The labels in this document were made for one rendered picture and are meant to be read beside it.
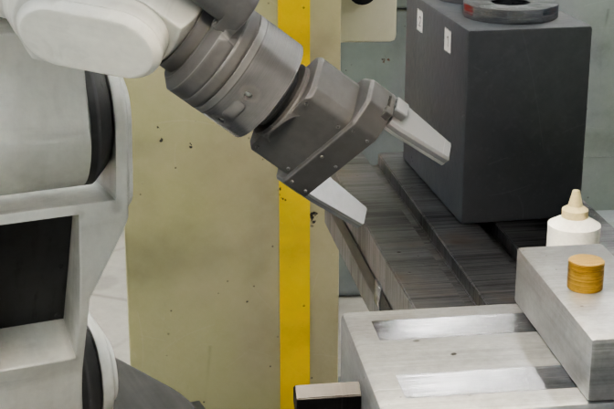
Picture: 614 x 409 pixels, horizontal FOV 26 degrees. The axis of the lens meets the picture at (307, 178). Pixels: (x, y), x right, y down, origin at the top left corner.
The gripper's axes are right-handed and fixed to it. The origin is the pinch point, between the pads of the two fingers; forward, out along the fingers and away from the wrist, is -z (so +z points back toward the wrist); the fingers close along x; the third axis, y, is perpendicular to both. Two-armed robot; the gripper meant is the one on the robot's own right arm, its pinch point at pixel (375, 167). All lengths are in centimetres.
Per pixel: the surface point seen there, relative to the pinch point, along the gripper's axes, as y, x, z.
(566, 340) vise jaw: -25.1, 18.2, -4.5
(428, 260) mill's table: 2.3, -7.0, -11.5
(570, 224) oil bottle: -5.1, 10.7, -11.3
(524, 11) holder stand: 23.0, 6.6, -8.2
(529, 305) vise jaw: -19.1, 13.7, -5.3
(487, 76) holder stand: 18.0, 1.8, -8.6
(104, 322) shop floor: 125, -193, -49
